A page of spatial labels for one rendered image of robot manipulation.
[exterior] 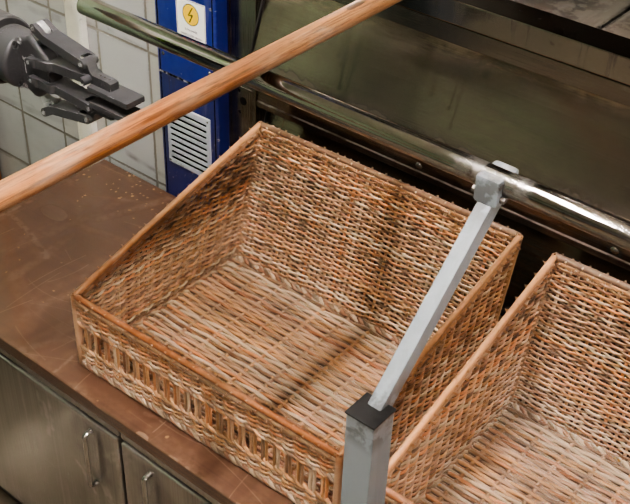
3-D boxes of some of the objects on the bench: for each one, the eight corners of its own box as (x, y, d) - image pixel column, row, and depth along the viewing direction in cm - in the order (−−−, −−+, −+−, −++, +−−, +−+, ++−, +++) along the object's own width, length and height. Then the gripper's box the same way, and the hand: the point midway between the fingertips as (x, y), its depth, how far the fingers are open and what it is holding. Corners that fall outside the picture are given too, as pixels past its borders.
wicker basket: (259, 238, 212) (259, 115, 196) (507, 362, 185) (531, 231, 169) (72, 364, 181) (53, 231, 165) (336, 536, 154) (346, 397, 137)
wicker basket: (526, 376, 182) (552, 244, 166) (868, 549, 155) (940, 412, 138) (355, 556, 151) (367, 416, 135) (746, 813, 124) (820, 676, 107)
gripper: (24, -10, 137) (155, 44, 126) (38, 90, 146) (162, 150, 134) (-24, 7, 132) (108, 66, 121) (-7, 110, 141) (118, 174, 129)
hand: (116, 101), depth 129 cm, fingers closed
